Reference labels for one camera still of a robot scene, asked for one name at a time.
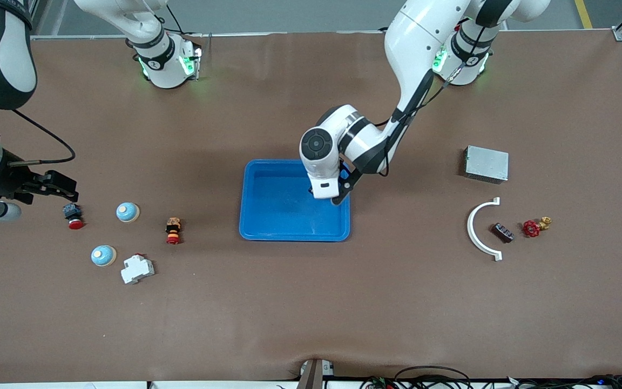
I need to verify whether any red handle brass valve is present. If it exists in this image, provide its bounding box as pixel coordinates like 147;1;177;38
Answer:
522;216;553;239

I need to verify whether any white curved bracket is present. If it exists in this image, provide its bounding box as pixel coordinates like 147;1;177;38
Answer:
466;197;504;262

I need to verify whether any black floor cable bundle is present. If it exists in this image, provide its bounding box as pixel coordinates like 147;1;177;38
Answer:
359;365;622;389

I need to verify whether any orange red push button switch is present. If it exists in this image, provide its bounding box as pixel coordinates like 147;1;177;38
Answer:
165;217;183;245

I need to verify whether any red emergency stop button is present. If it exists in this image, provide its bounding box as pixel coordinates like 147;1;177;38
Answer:
63;203;85;230

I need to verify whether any white circuit breaker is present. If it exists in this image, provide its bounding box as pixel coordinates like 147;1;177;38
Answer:
120;253;155;285

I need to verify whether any blue dome bell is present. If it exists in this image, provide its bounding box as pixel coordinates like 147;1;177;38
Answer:
116;202;140;223
91;245;117;267

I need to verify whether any black arm base cable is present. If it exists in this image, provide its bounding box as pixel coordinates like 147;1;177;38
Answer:
152;0;204;38

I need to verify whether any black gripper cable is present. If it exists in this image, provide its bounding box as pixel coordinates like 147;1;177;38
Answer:
376;24;492;178
0;108;77;164

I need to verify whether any grey metal box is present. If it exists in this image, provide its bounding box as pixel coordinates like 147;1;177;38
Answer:
463;145;510;184

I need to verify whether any blue plastic tray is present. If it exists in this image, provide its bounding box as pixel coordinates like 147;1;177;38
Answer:
239;159;351;242

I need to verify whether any black electrolytic capacitor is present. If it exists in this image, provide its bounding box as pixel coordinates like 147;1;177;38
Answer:
492;222;516;243

